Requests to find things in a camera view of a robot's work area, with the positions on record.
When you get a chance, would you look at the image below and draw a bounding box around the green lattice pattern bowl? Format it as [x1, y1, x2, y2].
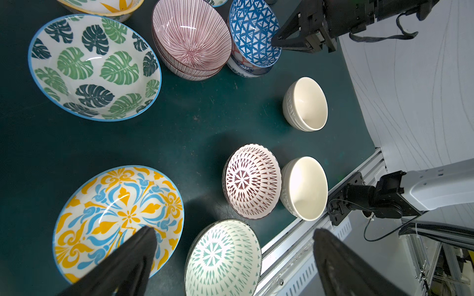
[184, 219, 262, 296]

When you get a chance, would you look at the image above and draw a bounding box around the yellow blue floral bowl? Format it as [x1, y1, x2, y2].
[53, 165, 185, 284]

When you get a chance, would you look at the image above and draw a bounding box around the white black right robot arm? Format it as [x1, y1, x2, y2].
[272, 1, 474, 250]

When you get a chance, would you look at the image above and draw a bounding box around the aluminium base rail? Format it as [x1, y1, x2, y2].
[255, 147, 388, 296]

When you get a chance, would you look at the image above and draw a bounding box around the yellow flower leaf bowl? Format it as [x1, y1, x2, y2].
[58, 0, 144, 22]

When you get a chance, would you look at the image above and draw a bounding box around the white vented strip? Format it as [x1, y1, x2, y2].
[273, 216, 353, 296]

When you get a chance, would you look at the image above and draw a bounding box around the blue floral small bowl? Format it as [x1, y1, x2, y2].
[227, 44, 273, 78]

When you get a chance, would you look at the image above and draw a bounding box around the pink striped bowl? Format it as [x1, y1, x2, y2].
[156, 45, 222, 81]
[152, 0, 232, 76]

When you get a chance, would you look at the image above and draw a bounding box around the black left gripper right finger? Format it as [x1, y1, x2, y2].
[314, 228, 406, 296]

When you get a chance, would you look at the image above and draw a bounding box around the blue triangle pattern bowl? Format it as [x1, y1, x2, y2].
[228, 1, 281, 69]

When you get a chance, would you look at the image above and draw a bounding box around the cream plain bowl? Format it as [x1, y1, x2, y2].
[280, 156, 328, 222]
[282, 76, 328, 132]

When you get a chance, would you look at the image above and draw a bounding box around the green monstera leaf bowl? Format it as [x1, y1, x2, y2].
[28, 14, 162, 122]

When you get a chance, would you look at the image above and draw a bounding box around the maroon lattice pattern bowl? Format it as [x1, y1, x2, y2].
[222, 144, 282, 220]

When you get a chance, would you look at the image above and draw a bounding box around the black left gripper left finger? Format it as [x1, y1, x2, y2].
[60, 226, 158, 296]

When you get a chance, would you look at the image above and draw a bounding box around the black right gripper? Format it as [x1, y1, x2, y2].
[272, 1, 377, 53]

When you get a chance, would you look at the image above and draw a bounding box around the black cable right base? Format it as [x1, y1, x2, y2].
[327, 199, 419, 243]

